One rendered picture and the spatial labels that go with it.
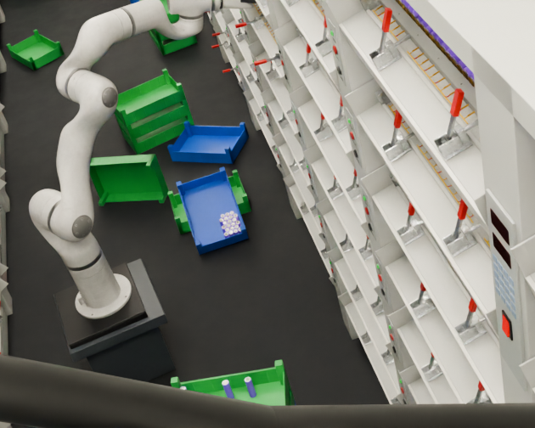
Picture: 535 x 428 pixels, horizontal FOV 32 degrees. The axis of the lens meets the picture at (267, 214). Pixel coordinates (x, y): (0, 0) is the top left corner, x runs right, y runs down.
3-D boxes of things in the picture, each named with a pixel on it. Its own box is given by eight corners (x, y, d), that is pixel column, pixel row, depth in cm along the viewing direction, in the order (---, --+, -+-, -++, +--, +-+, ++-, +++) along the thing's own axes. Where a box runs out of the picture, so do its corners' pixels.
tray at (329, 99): (364, 185, 191) (336, 138, 183) (290, 59, 239) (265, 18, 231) (450, 133, 189) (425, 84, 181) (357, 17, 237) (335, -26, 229)
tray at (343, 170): (378, 252, 203) (351, 211, 195) (304, 119, 251) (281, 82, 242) (458, 205, 201) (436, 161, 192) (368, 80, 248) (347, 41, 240)
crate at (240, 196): (180, 234, 368) (174, 219, 363) (172, 206, 384) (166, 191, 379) (251, 211, 370) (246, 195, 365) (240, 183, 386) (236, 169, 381)
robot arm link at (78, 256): (80, 276, 282) (50, 219, 267) (46, 255, 293) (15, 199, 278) (109, 251, 287) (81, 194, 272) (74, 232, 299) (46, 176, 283)
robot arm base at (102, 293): (87, 328, 291) (64, 289, 279) (69, 294, 305) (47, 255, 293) (140, 299, 295) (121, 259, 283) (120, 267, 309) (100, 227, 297)
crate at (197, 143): (171, 161, 411) (166, 147, 406) (189, 135, 424) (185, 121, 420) (232, 164, 399) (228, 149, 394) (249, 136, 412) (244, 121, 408)
